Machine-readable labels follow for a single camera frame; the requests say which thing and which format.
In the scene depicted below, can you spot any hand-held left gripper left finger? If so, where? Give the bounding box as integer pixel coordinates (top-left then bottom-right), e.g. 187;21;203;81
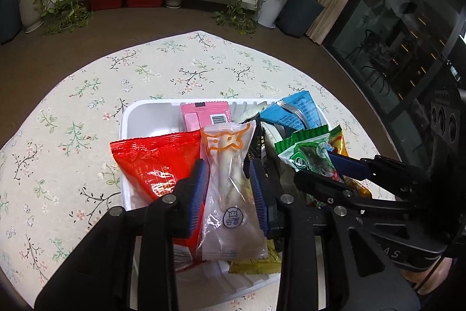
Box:
34;159;211;311

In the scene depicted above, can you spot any black snack packet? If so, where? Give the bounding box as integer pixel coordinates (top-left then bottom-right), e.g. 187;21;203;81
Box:
251;118;268;160

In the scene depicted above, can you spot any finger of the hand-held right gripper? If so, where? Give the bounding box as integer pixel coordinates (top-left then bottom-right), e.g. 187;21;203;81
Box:
293;168;408;215
327;151;434;194

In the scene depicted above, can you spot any green snack packet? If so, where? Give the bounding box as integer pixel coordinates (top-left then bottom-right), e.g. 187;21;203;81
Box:
274;124;345;184

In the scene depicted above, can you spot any person's right hand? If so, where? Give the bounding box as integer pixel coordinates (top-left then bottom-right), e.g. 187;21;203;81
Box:
400;253;461;295

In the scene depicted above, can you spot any dark blue-grey plant pot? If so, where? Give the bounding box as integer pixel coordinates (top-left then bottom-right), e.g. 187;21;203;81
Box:
0;0;23;45

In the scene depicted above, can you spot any light blue snack packet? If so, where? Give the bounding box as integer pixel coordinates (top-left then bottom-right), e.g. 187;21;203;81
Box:
259;91;328;131

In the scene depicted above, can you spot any yellow snack packet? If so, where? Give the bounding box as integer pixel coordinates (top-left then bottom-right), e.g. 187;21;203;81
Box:
229;249;283;275

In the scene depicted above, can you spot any clear packet orange cat outline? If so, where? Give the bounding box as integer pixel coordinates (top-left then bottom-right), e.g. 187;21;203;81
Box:
197;121;269;261

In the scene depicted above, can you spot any red snack packet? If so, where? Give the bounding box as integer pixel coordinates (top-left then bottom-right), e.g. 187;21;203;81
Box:
110;131;204;270

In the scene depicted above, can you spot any dark grey plant pot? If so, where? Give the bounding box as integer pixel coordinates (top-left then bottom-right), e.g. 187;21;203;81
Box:
276;0;325;38

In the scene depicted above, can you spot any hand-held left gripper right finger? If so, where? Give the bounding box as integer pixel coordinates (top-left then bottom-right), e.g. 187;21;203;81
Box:
248;159;421;311

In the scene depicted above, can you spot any tall white plant pot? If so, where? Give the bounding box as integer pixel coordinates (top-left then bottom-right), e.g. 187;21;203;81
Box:
258;0;288;29

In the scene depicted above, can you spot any pink snack packet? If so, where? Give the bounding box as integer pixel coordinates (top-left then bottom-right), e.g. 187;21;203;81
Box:
181;101;234;132

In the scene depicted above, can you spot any white ribbed plant pot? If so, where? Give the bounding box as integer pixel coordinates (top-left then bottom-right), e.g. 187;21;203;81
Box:
18;0;43;33

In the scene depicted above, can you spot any dark glass cabinet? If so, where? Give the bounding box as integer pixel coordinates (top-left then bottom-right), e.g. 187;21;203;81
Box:
322;0;466;159

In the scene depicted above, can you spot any orange snack packet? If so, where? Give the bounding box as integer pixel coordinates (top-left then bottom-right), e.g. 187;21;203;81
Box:
329;125;373;200

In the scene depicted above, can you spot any white plastic tray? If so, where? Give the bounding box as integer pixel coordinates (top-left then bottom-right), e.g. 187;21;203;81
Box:
119;99;330;301

